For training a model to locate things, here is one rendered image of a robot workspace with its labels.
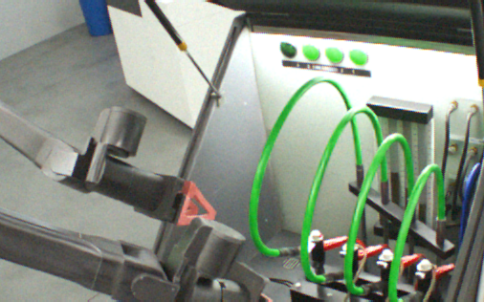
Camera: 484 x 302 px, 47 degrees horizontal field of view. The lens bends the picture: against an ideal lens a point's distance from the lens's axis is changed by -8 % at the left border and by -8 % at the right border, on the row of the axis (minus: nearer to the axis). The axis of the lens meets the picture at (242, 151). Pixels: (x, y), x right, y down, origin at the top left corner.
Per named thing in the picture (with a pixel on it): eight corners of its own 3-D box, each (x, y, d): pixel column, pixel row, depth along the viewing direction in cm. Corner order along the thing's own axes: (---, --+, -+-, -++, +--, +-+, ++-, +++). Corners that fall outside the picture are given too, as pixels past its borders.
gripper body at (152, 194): (155, 175, 94) (116, 160, 90) (188, 181, 86) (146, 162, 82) (142, 214, 93) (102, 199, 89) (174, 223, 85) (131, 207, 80)
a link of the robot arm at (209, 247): (119, 269, 76) (127, 296, 68) (153, 192, 75) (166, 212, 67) (197, 297, 80) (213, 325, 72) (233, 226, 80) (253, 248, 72)
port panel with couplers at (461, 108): (439, 208, 126) (439, 81, 111) (444, 201, 128) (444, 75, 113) (492, 221, 118) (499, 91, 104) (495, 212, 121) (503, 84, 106)
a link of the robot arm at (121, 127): (83, 187, 92) (47, 171, 85) (105, 120, 95) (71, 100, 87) (139, 200, 86) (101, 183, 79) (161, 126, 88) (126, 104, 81)
